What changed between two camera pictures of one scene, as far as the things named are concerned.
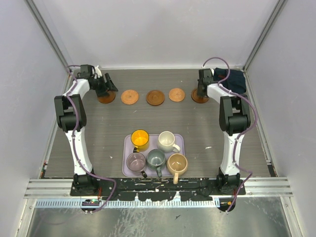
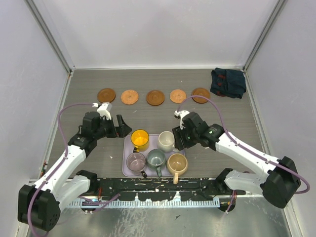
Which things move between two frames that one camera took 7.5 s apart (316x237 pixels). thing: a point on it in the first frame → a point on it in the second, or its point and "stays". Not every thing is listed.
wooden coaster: [155, 98] stays
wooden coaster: [107, 99] stays
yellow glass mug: [140, 138] stays
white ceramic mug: [166, 139] stays
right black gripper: [199, 93] → [178, 134]
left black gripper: [109, 86] → [120, 131]
